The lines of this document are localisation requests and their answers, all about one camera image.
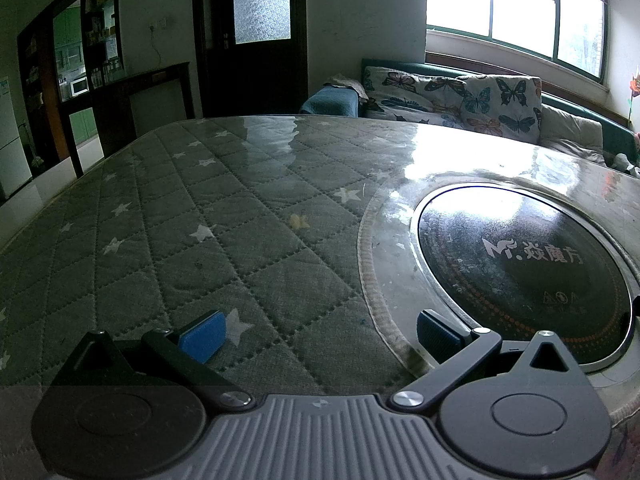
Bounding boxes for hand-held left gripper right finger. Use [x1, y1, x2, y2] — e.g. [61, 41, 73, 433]
[389, 309, 593, 413]

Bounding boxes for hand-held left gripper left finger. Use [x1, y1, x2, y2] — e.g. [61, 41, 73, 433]
[50, 310, 256, 408]

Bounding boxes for round black induction cooktop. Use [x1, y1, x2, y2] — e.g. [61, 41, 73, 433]
[410, 185, 640, 376]

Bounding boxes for dark wooden shelf cabinet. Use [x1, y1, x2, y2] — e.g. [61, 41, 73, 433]
[17, 0, 196, 176]

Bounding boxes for cream back cushion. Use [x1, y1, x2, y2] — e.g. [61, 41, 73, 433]
[540, 105, 606, 147]

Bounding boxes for grey soft toy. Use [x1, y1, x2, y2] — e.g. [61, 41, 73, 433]
[612, 152, 640, 178]

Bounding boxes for blue blanket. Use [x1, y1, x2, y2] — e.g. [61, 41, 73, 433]
[300, 85, 363, 118]

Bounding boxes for dark door with frosted glass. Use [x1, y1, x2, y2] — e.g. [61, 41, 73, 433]
[192, 0, 308, 118]

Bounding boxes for beige crumpled cloth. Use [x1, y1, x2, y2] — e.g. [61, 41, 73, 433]
[325, 74, 368, 98]

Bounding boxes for teal corner sofa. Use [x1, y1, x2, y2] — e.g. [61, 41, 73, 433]
[300, 60, 640, 171]

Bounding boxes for white refrigerator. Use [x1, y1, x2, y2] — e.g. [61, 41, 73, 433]
[0, 77, 33, 201]

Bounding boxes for colourful pinwheel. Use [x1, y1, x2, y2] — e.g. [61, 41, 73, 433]
[627, 67, 640, 123]

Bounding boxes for shelf bottles and jars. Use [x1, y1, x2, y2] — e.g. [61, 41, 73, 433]
[85, 0, 123, 88]

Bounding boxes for wall socket with cable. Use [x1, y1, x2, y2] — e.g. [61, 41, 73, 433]
[149, 17, 173, 61]

